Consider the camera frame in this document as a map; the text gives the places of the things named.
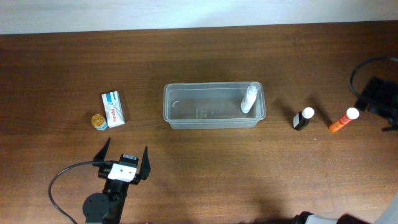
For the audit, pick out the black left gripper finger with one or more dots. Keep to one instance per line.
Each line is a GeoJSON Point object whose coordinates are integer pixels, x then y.
{"type": "Point", "coordinates": [145, 165]}
{"type": "Point", "coordinates": [100, 156]}

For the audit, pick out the orange tablet tube white cap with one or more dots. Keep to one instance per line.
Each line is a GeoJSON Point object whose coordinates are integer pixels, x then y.
{"type": "Point", "coordinates": [351, 114]}

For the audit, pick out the white Panadol box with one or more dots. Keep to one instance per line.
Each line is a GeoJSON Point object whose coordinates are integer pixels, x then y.
{"type": "Point", "coordinates": [113, 109]}

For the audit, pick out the dark brown syrup bottle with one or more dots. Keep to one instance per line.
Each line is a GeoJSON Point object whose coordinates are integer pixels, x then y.
{"type": "Point", "coordinates": [302, 118]}

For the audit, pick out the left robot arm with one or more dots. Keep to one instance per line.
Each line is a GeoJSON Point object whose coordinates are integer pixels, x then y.
{"type": "Point", "coordinates": [107, 205]}

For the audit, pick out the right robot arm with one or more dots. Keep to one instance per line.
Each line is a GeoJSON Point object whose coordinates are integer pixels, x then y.
{"type": "Point", "coordinates": [309, 218]}

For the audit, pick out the clear plastic container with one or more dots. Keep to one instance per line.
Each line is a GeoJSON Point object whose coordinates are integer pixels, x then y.
{"type": "Point", "coordinates": [211, 105]}

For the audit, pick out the small jar gold lid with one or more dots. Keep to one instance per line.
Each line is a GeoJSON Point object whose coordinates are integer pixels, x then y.
{"type": "Point", "coordinates": [99, 122]}

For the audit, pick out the white calamine spray bottle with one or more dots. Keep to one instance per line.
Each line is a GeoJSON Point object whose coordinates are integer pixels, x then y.
{"type": "Point", "coordinates": [250, 97]}

